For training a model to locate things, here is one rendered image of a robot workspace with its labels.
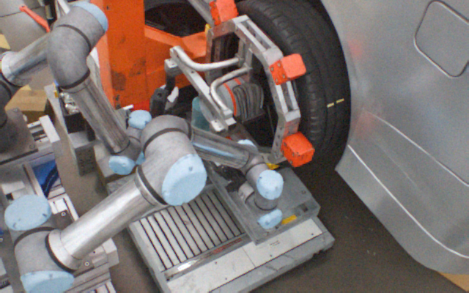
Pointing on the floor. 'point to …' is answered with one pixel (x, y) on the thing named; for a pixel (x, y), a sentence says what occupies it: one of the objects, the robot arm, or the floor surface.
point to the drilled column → (84, 160)
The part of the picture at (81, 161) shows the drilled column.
